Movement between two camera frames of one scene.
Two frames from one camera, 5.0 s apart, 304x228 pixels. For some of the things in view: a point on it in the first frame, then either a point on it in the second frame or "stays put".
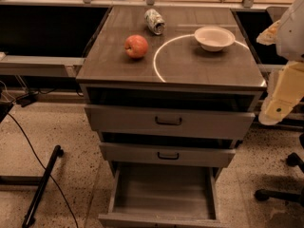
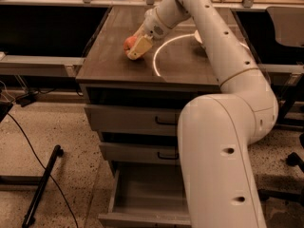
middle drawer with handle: (167, 155) stays put
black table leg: (34, 180) stays put
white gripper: (292, 35) → (153, 25)
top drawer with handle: (171, 122) stays put
